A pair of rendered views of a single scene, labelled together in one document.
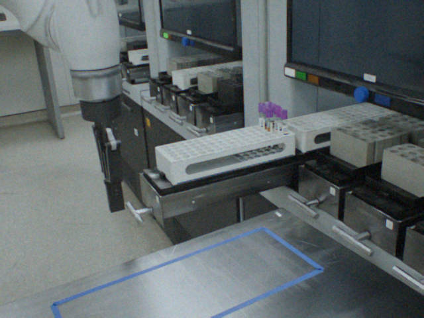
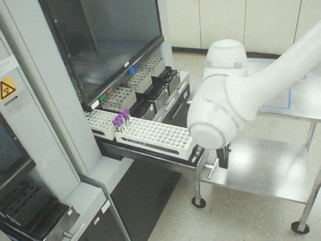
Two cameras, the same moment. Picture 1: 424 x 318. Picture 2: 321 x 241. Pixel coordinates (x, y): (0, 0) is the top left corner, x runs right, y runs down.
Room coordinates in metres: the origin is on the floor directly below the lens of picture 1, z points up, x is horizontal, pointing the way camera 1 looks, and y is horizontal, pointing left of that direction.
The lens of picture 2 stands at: (1.33, 0.59, 1.48)
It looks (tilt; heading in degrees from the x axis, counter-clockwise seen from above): 39 degrees down; 237
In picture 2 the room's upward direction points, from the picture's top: 10 degrees counter-clockwise
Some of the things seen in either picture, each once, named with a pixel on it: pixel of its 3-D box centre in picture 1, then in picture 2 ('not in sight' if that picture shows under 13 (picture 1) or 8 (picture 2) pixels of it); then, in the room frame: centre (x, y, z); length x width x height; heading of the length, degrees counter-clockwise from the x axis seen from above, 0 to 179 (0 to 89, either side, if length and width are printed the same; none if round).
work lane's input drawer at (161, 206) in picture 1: (279, 163); (127, 140); (1.03, -0.15, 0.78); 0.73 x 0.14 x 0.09; 115
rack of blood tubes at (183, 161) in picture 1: (226, 153); (155, 137); (0.98, -0.03, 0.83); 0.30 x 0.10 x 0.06; 115
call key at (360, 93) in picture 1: (361, 94); (131, 71); (0.87, -0.29, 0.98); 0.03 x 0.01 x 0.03; 25
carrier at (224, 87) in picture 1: (228, 93); (31, 206); (1.43, -0.06, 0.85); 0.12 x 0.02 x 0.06; 25
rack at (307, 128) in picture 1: (341, 126); (89, 121); (1.11, -0.32, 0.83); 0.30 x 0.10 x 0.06; 115
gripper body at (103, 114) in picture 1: (103, 120); not in sight; (0.87, 0.20, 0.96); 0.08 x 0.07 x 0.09; 24
